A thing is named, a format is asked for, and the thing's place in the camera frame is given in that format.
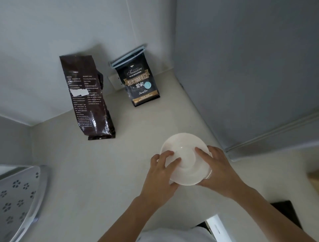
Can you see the person's left hand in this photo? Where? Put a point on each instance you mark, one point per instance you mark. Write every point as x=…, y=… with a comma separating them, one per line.
x=158, y=182

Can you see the person's right hand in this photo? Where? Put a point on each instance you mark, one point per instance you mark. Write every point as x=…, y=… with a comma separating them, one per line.
x=223, y=174

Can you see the person's right thumb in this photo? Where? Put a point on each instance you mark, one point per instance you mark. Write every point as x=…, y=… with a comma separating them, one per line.
x=205, y=183

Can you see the person's left middle finger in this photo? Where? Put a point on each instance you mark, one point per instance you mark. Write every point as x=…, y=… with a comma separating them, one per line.
x=167, y=155

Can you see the person's left thumb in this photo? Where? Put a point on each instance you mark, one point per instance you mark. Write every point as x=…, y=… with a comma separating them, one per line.
x=174, y=187

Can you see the white ceramic saucer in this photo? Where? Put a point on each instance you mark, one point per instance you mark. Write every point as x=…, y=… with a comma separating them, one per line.
x=185, y=149

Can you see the person's left forearm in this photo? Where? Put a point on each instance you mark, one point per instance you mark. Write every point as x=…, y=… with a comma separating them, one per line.
x=129, y=219

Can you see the person's right forearm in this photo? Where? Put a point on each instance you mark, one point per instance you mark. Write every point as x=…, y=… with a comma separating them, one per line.
x=269, y=217

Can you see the white cabinet front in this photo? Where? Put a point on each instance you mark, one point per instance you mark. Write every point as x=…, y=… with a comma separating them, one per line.
x=216, y=228

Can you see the person's white shirt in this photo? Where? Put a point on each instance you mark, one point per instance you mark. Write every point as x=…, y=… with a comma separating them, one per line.
x=169, y=235

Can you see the black coffee bag gold label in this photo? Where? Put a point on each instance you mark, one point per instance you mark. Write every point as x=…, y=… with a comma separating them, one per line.
x=140, y=82

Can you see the black flat cooktop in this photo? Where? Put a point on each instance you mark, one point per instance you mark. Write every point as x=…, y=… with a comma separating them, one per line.
x=286, y=214

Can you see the brown glossy coffee bag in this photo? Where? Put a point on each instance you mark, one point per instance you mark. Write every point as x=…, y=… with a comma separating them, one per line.
x=87, y=99

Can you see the light blue bag sealing clip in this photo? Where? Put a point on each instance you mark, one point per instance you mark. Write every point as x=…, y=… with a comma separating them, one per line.
x=125, y=59

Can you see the grey refrigerator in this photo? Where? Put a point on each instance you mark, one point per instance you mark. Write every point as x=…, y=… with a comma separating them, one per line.
x=249, y=74

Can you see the white perforated drain tray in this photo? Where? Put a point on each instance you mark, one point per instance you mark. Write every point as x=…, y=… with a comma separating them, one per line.
x=17, y=199

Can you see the white wall socket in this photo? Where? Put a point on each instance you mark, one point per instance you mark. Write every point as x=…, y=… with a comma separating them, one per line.
x=115, y=81

